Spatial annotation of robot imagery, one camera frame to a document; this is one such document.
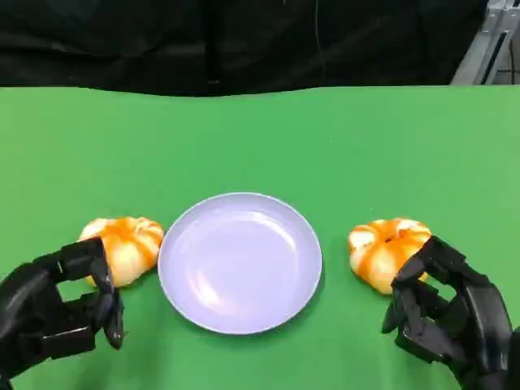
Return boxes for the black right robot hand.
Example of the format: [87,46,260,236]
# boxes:
[381,234,520,390]

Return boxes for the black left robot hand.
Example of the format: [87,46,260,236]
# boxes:
[0,236,125,387]

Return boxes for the orange and white bread roll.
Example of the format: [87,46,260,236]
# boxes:
[77,216,165,288]
[348,218,432,296]

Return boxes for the lilac plate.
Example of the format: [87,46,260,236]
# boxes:
[157,192,323,336]

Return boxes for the green table cloth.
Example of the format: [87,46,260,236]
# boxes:
[0,84,520,390]

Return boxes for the black backdrop curtain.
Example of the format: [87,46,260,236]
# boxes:
[0,0,488,97]

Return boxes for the grey metal frame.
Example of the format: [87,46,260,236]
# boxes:
[449,0,520,86]

